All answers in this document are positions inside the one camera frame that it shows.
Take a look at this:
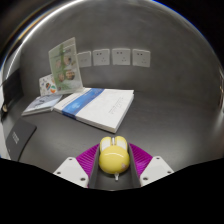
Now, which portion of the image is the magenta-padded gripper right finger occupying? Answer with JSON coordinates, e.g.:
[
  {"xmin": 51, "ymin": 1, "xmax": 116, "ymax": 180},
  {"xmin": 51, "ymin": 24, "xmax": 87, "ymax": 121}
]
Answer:
[{"xmin": 128, "ymin": 143, "xmax": 175, "ymax": 188}]

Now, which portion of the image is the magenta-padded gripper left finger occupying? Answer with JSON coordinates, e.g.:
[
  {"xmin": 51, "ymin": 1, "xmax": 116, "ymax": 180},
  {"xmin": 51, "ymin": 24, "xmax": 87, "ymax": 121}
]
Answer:
[{"xmin": 53, "ymin": 143, "xmax": 102, "ymax": 189}]

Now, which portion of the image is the yellow computer mouse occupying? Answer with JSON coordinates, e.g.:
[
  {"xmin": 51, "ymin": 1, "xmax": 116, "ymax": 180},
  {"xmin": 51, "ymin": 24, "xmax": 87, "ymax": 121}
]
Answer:
[{"xmin": 98, "ymin": 135, "xmax": 131, "ymax": 182}]

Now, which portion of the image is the white book with blue band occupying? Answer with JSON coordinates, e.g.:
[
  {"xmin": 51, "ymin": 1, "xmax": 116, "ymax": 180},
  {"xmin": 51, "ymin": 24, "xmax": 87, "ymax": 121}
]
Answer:
[{"xmin": 53, "ymin": 87, "xmax": 135, "ymax": 134}]

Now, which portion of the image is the grey photo cover book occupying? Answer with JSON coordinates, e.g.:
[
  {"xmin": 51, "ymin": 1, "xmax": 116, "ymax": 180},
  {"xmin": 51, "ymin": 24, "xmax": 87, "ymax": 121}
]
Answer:
[{"xmin": 21, "ymin": 93, "xmax": 64, "ymax": 117}]

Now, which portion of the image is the white sticker sheet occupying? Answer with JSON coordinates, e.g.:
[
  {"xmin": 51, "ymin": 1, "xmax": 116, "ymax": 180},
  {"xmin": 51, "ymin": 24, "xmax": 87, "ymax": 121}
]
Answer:
[{"xmin": 38, "ymin": 73, "xmax": 58, "ymax": 98}]

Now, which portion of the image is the green printed leaflet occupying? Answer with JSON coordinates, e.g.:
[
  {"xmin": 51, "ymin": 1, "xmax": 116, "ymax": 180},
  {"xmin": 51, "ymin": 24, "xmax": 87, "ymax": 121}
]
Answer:
[{"xmin": 48, "ymin": 36, "xmax": 84, "ymax": 96}]

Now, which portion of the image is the row of white wall sockets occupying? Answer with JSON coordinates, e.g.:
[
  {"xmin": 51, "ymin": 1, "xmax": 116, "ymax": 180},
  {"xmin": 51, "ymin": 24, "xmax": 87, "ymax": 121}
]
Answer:
[{"xmin": 76, "ymin": 47, "xmax": 152, "ymax": 69}]

